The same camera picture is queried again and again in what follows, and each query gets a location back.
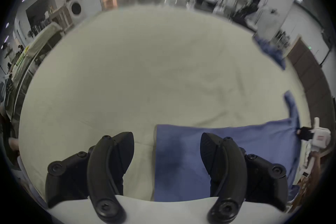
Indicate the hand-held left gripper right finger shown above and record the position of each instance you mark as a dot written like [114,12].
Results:
[231,165]

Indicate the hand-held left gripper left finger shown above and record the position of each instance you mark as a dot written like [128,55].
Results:
[101,165]

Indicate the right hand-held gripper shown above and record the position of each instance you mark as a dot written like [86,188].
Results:
[320,136]

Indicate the dark blue shirt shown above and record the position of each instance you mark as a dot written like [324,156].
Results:
[236,154]

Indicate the person's right hand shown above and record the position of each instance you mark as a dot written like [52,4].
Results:
[316,158]

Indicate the brown padded headboard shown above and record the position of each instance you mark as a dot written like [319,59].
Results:
[312,73]

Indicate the blue cloth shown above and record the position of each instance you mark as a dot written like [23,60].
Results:
[271,51]

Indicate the bed with beige sheet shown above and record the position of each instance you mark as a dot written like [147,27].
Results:
[147,68]

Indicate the bed with pale green sheet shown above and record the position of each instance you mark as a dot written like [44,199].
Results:
[34,52]

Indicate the white washing machine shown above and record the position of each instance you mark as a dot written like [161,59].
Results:
[76,8]

